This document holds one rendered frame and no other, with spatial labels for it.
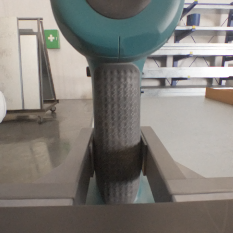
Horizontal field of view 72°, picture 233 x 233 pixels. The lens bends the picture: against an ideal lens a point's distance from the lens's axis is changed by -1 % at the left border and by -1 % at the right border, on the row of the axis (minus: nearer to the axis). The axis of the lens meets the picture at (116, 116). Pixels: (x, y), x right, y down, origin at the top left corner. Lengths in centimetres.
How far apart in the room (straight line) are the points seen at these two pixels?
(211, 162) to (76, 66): 474
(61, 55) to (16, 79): 243
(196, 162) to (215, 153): 6
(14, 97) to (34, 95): 29
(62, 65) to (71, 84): 58
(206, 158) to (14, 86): 272
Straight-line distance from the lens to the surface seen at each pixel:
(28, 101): 281
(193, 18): 455
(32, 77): 282
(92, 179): 17
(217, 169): 34
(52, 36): 500
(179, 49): 422
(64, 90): 507
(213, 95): 107
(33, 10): 546
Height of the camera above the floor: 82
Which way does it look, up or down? 16 degrees down
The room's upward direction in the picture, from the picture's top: 1 degrees counter-clockwise
